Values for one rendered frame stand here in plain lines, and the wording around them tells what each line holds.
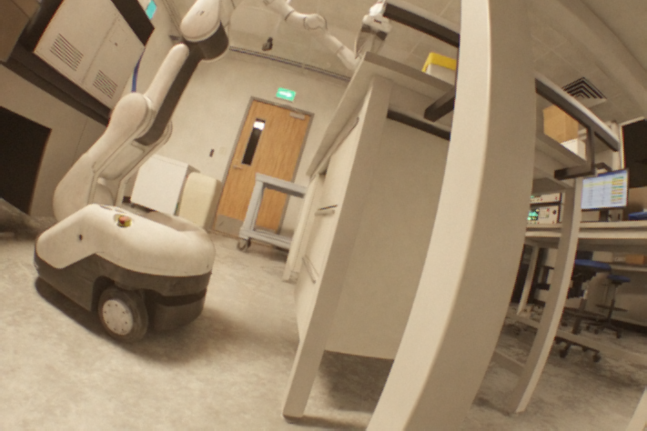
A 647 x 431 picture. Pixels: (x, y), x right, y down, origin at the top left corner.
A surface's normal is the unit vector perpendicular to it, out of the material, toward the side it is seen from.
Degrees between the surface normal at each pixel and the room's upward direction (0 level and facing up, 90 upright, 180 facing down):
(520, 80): 90
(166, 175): 90
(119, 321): 90
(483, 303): 90
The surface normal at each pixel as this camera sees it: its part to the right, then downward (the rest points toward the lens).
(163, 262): 0.80, 0.14
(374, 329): 0.13, -0.10
